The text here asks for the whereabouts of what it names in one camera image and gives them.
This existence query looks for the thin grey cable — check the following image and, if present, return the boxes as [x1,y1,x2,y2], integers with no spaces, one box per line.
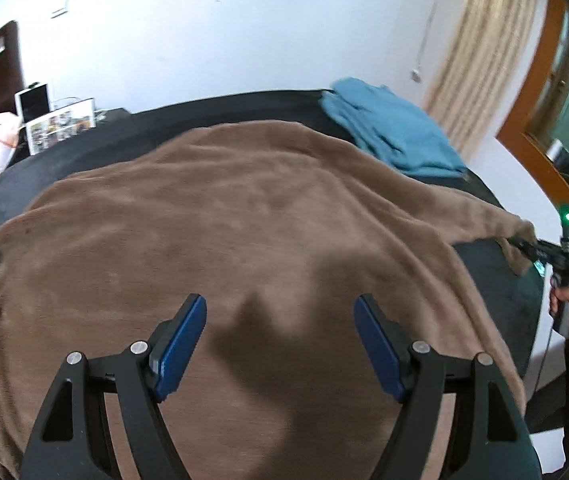
[528,330,557,406]

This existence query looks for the beige curtain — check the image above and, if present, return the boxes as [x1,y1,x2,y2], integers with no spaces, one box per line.
[421,0,550,166]

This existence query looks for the black bed cover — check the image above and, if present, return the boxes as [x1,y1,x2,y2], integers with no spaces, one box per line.
[0,89,547,411]

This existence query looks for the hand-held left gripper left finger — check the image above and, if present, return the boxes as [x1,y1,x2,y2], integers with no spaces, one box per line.
[20,292,208,480]

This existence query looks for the teal garment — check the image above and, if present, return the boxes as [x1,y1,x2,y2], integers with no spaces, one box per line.
[318,77,469,179]

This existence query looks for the wooden window frame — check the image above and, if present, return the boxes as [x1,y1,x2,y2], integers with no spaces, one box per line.
[495,0,569,261]

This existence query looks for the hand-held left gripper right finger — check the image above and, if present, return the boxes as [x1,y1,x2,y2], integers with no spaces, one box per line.
[353,294,542,480]

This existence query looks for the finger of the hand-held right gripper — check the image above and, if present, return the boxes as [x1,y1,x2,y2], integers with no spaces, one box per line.
[509,237,540,261]

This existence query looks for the white tablet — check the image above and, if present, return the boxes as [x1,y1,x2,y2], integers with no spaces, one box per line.
[14,82,51,123]

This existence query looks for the white wall plug and cord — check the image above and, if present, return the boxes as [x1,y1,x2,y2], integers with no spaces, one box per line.
[411,0,455,83]

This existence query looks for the photo collage frame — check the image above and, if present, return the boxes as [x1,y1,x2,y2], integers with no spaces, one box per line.
[27,99,98,155]

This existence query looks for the brown fleece garment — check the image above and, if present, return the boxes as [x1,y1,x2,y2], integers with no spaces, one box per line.
[0,120,537,480]

